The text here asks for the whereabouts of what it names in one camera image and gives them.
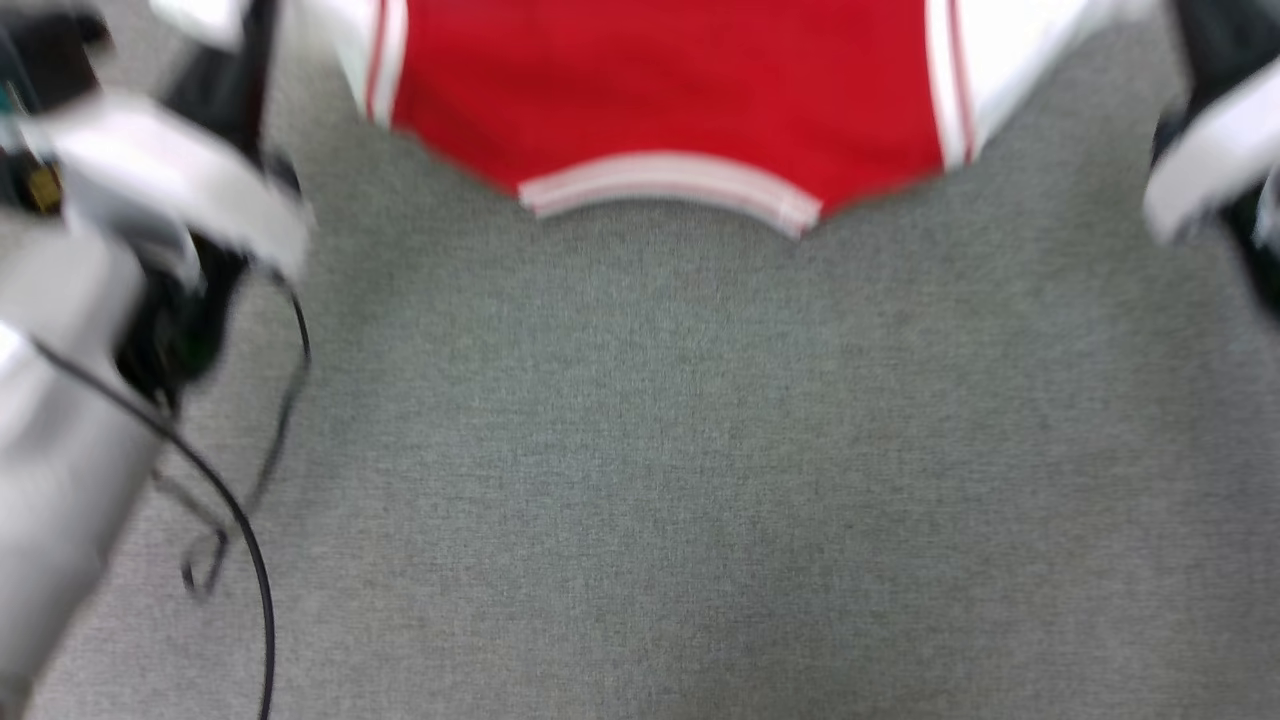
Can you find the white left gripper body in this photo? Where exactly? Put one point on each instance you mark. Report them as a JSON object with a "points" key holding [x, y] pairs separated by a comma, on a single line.
{"points": [[170, 180]]}

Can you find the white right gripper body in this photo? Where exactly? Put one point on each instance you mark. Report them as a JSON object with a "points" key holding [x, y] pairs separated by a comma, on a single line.
{"points": [[1220, 150]]}

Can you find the red and white basketball jersey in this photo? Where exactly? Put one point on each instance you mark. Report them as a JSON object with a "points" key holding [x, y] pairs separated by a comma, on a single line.
{"points": [[660, 90]]}

